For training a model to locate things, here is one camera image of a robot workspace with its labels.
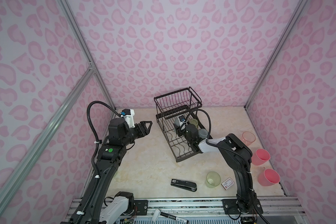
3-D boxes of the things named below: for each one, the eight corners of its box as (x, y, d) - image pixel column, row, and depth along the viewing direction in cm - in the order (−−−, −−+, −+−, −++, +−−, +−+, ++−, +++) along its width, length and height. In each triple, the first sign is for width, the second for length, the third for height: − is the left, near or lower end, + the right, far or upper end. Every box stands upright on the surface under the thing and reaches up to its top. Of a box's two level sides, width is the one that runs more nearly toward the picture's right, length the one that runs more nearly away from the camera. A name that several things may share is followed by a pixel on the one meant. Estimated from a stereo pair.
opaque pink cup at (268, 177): (258, 188, 82) (267, 183, 73) (253, 175, 86) (261, 168, 78) (272, 188, 81) (282, 183, 73) (266, 174, 86) (275, 168, 78)
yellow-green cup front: (205, 188, 81) (208, 184, 74) (204, 176, 86) (206, 171, 78) (217, 188, 81) (221, 184, 74) (215, 176, 86) (219, 171, 78)
